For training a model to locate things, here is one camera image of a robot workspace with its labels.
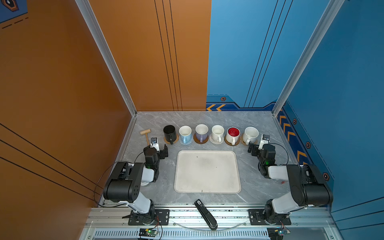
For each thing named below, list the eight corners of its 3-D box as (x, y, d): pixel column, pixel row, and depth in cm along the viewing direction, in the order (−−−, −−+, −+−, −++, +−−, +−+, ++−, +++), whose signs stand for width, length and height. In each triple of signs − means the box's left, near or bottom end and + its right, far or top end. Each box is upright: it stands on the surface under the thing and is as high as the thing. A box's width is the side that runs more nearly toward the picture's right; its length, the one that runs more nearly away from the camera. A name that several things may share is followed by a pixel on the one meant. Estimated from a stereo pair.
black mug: (164, 145, 102) (161, 137, 95) (166, 133, 109) (163, 124, 101) (175, 145, 102) (173, 137, 95) (176, 133, 109) (175, 124, 101)
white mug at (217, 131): (211, 147, 102) (213, 137, 93) (210, 134, 109) (212, 124, 100) (223, 147, 102) (225, 137, 93) (221, 134, 109) (223, 124, 100)
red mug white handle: (226, 148, 101) (229, 140, 94) (224, 134, 109) (226, 126, 101) (239, 147, 101) (242, 140, 94) (236, 134, 109) (239, 126, 101)
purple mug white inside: (195, 145, 102) (195, 137, 95) (195, 132, 109) (195, 124, 102) (208, 145, 102) (209, 137, 95) (207, 132, 109) (208, 124, 102)
